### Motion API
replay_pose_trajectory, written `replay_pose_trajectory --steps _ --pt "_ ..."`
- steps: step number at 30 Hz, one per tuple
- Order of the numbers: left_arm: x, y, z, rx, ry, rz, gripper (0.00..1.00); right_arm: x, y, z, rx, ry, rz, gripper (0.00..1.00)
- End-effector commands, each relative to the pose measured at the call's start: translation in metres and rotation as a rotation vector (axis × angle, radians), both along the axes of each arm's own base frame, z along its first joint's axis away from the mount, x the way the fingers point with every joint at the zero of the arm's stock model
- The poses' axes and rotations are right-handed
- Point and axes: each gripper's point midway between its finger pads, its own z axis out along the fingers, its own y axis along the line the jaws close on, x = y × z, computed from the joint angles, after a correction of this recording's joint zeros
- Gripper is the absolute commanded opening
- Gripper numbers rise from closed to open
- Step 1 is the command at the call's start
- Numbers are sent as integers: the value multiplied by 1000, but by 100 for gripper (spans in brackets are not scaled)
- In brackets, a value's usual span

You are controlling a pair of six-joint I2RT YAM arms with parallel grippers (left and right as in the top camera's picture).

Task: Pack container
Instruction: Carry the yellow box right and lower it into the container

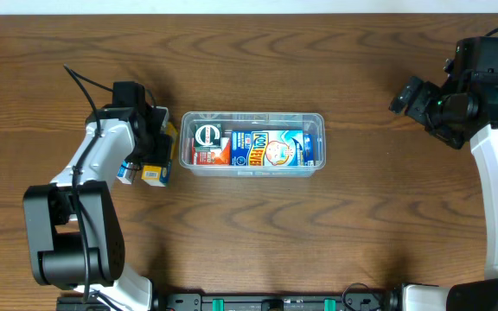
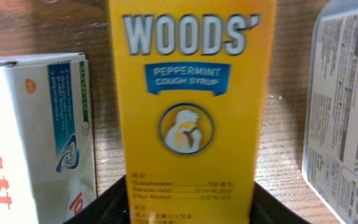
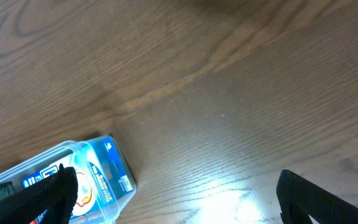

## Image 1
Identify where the yellow Woods box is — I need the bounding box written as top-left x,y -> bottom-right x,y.
142,121 -> 178,187

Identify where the white blue toothpaste box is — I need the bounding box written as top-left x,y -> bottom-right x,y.
117,162 -> 140,185

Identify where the red white medicine box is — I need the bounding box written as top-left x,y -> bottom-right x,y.
192,137 -> 231,166

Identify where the green round-logo small box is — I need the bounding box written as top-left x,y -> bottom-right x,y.
194,123 -> 222,149

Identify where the blue Kool Fever box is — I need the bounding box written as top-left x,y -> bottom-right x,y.
231,130 -> 315,168

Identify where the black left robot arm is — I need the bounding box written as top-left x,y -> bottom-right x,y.
22,81 -> 174,310

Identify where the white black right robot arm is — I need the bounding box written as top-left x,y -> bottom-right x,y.
384,35 -> 498,310

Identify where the clear plastic container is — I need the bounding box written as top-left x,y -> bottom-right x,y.
179,111 -> 326,177

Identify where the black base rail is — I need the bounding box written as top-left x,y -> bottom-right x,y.
149,283 -> 404,311

